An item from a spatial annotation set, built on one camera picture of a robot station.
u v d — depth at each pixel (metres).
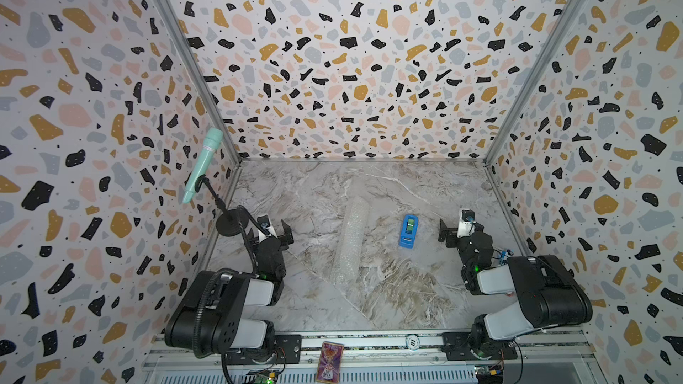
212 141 0.78
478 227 0.85
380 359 0.73
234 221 1.00
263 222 0.75
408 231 0.95
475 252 0.70
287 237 0.83
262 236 0.75
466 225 0.80
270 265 0.66
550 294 0.45
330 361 0.70
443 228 0.87
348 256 0.85
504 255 0.92
